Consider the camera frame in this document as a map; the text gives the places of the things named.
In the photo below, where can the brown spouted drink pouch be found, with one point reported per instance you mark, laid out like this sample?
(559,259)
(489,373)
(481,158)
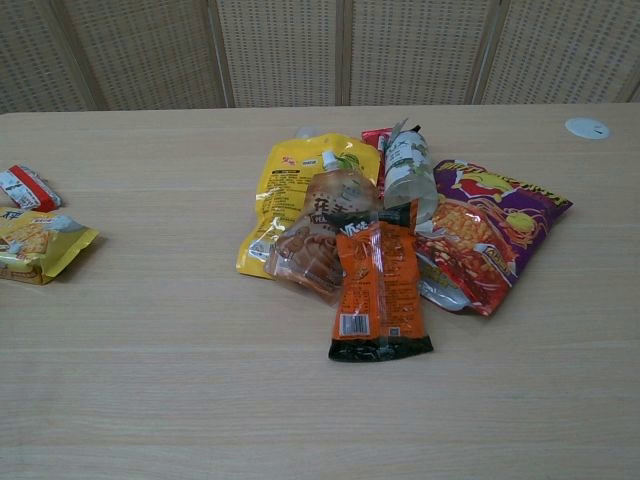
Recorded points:
(320,235)

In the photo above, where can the yellow spouted pouch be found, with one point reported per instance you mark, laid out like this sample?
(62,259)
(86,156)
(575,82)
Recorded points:
(282,200)

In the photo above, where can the orange and black snack packet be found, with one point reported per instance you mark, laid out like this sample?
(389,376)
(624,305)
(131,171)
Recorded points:
(380,280)

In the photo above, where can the white and green snack packet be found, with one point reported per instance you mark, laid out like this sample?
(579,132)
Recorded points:
(405,170)

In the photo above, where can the purple and red chips bag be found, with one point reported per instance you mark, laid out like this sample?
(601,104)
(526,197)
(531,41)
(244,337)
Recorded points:
(480,235)

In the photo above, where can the perforated folding screen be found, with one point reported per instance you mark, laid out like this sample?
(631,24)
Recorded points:
(320,50)

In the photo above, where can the yellow cracker packet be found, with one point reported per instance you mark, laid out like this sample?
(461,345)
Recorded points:
(35,245)

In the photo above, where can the red and white snack packet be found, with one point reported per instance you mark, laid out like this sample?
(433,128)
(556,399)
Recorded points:
(27,187)

